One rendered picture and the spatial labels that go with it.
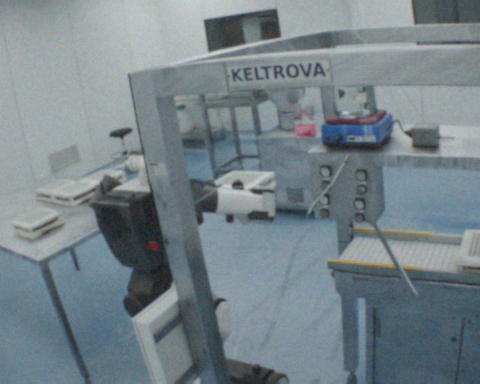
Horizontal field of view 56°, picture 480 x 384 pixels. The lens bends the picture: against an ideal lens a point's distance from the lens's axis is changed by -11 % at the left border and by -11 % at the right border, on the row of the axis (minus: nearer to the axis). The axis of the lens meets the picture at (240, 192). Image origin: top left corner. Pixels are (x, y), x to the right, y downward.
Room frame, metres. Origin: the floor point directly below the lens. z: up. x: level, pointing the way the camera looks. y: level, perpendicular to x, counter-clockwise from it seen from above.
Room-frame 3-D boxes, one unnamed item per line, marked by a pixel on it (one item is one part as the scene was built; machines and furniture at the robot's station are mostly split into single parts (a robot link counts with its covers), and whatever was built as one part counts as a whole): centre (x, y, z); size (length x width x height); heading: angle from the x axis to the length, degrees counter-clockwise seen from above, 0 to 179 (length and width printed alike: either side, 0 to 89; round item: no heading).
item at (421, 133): (1.44, -0.60, 1.41); 0.12 x 0.07 x 0.06; 56
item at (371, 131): (1.58, -0.41, 1.43); 0.21 x 0.20 x 0.09; 146
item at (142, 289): (1.75, 0.40, 0.88); 0.28 x 0.13 x 0.18; 145
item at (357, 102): (1.59, -0.42, 1.57); 0.15 x 0.15 x 0.19
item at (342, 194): (1.52, -0.35, 1.25); 0.22 x 0.11 x 0.20; 56
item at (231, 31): (7.78, -0.41, 1.43); 1.32 x 0.01 x 1.11; 57
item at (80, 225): (3.04, 1.29, 0.87); 1.50 x 1.10 x 0.04; 52
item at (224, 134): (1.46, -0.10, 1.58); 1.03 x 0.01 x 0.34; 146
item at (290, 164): (4.57, -0.63, 0.38); 0.63 x 0.57 x 0.76; 57
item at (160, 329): (1.03, 0.22, 1.08); 0.17 x 0.06 x 0.26; 146
